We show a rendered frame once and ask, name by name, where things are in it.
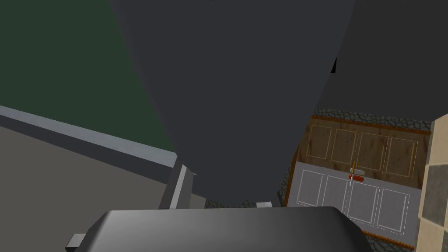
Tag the brown panelled door leaf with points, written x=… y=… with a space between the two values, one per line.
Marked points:
x=371 y=147

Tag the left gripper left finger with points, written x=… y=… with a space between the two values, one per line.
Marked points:
x=177 y=189

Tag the grey panelled door leaf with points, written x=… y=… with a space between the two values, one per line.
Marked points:
x=395 y=199

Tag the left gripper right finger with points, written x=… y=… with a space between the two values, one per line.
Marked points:
x=264 y=204

